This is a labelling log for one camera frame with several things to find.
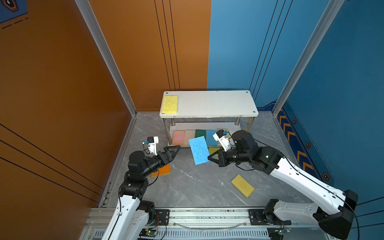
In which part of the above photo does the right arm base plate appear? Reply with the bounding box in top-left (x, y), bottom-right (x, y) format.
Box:
top-left (248, 209), bottom-right (292, 226)

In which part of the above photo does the pink sponge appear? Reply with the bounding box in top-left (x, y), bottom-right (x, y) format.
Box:
top-left (172, 130), bottom-right (185, 146)

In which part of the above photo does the right circuit board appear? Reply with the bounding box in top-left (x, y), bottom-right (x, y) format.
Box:
top-left (267, 228), bottom-right (291, 240)

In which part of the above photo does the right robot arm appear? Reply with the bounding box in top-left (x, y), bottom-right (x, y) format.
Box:
top-left (208, 130), bottom-right (358, 240)

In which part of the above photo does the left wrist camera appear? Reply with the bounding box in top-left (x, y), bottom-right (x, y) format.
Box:
top-left (143, 136), bottom-right (159, 156)

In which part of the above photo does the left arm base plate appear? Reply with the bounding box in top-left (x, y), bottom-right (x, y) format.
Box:
top-left (154, 209), bottom-right (170, 226)

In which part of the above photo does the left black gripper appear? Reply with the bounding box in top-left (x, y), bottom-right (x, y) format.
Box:
top-left (141, 146), bottom-right (180, 181)

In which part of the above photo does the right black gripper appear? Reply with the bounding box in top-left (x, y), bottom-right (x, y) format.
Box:
top-left (206, 147), bottom-right (251, 167)

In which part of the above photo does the white two-tier shelf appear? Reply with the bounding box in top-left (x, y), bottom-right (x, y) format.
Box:
top-left (160, 90), bottom-right (259, 145)

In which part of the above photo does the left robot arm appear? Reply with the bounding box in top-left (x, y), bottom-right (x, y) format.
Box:
top-left (102, 146), bottom-right (181, 240)

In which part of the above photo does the left green circuit board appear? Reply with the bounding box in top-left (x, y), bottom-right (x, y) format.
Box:
top-left (139, 229), bottom-right (158, 239)

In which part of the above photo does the orange sponge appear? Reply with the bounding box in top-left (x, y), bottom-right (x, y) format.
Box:
top-left (151, 164), bottom-right (171, 177)

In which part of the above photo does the white beige sponge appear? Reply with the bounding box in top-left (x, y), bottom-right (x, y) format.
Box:
top-left (184, 130), bottom-right (196, 147)

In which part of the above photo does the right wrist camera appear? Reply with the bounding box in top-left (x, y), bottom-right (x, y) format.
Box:
top-left (213, 129), bottom-right (231, 152)

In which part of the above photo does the light blue sponge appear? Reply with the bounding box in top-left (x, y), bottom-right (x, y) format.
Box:
top-left (206, 130), bottom-right (218, 147)
top-left (189, 136), bottom-right (210, 165)

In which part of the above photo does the yellow green sponge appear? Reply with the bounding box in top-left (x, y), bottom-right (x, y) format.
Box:
top-left (162, 96), bottom-right (178, 114)

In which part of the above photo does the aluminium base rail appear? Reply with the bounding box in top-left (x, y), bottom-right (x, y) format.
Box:
top-left (80, 207), bottom-right (333, 240)

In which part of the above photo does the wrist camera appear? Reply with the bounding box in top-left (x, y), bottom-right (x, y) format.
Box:
top-left (143, 136), bottom-right (159, 156)
top-left (213, 129), bottom-right (231, 152)

